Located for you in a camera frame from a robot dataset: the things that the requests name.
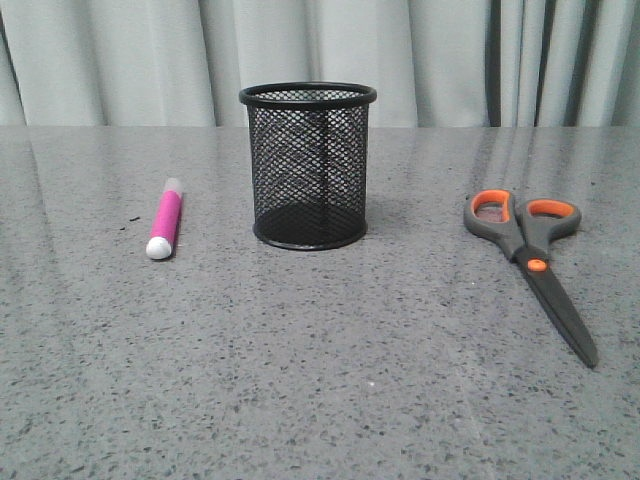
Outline black mesh pen holder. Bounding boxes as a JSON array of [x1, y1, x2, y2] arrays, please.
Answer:
[[239, 82, 377, 251]]

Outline pink marker pen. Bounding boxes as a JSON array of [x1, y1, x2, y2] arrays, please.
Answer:
[[145, 178, 183, 260]]

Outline grey orange scissors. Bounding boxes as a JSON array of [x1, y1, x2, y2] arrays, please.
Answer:
[[463, 189, 599, 369]]

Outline grey curtain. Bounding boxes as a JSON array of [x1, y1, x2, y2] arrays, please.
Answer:
[[1, 1, 639, 127]]

